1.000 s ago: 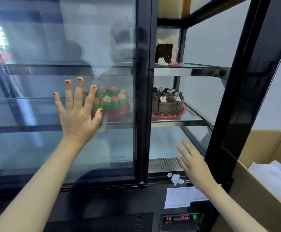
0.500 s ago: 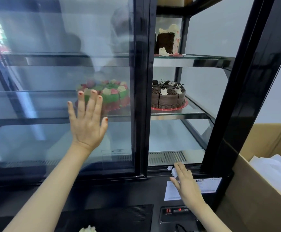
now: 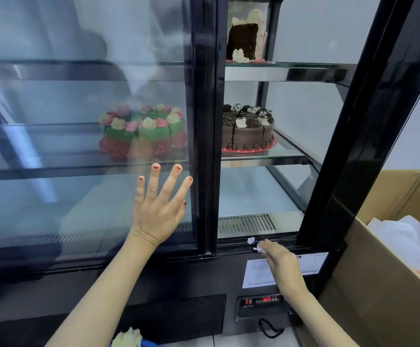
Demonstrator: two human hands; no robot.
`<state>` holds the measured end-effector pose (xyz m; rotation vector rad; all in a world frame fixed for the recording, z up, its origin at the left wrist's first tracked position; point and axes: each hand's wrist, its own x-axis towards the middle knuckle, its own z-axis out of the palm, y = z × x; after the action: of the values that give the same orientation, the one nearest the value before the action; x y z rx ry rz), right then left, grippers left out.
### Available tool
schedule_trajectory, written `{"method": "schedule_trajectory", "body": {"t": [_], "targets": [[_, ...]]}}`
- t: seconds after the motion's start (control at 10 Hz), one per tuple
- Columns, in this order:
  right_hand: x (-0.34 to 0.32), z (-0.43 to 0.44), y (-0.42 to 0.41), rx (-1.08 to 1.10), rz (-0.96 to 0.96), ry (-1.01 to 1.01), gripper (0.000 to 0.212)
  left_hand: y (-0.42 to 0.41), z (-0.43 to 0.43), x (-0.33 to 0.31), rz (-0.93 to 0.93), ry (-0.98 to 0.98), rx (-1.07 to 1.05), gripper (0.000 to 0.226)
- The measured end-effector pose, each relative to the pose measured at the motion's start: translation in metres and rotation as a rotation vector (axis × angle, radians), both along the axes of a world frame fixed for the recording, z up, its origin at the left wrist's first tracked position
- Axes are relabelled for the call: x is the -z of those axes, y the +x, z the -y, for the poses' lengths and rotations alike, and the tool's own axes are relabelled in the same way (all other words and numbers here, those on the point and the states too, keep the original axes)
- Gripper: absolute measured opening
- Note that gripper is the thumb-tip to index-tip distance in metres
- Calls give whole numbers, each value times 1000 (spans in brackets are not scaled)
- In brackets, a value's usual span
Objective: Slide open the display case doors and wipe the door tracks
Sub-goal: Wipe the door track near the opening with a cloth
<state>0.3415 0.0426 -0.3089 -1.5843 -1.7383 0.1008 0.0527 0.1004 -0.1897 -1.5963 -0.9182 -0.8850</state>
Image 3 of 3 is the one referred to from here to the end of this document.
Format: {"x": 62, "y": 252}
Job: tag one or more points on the person's left hand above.
{"x": 159, "y": 216}

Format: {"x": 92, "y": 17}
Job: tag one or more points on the person's right hand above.
{"x": 282, "y": 265}

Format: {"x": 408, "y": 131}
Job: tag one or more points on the person's left middle finger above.
{"x": 172, "y": 182}

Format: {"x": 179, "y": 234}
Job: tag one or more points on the person's left little finger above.
{"x": 141, "y": 189}

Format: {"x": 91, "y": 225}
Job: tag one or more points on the person's right fingers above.
{"x": 265, "y": 246}

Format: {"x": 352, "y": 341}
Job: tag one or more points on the person's left thumb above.
{"x": 183, "y": 209}

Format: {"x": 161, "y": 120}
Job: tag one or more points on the white tissue piece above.
{"x": 257, "y": 249}

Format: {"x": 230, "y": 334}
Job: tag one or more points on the sliding glass fridge door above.
{"x": 69, "y": 198}

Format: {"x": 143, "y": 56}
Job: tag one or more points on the person's left forearm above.
{"x": 101, "y": 296}

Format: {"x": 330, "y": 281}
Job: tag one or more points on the person's right forearm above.
{"x": 316, "y": 318}

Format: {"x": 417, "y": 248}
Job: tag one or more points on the white cream bit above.
{"x": 251, "y": 240}

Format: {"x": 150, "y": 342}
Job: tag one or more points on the metal vent grille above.
{"x": 246, "y": 224}

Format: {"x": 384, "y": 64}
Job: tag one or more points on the white paper sticker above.
{"x": 255, "y": 276}

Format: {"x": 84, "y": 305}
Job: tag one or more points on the green pink flower cake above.
{"x": 148, "y": 131}

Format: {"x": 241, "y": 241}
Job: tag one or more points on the black temperature control panel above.
{"x": 257, "y": 306}

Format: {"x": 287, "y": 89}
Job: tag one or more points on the red cake board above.
{"x": 249, "y": 150}

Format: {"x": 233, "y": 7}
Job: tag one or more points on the glass fridge shelf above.
{"x": 264, "y": 157}
{"x": 289, "y": 70}

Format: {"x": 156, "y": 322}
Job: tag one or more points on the round chocolate cake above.
{"x": 248, "y": 128}

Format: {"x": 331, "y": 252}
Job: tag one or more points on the black louvred vent panel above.
{"x": 195, "y": 318}

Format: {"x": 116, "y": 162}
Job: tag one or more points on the brown cardboard box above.
{"x": 376, "y": 303}

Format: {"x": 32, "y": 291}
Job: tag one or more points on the blue object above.
{"x": 149, "y": 344}

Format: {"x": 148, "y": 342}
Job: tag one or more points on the white plastic bag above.
{"x": 405, "y": 242}

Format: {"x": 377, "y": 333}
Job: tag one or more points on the white cream swirl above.
{"x": 126, "y": 338}

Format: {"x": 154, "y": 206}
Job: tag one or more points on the black cake display fridge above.
{"x": 362, "y": 133}

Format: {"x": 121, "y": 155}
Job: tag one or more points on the tall chocolate cake slice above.
{"x": 244, "y": 39}

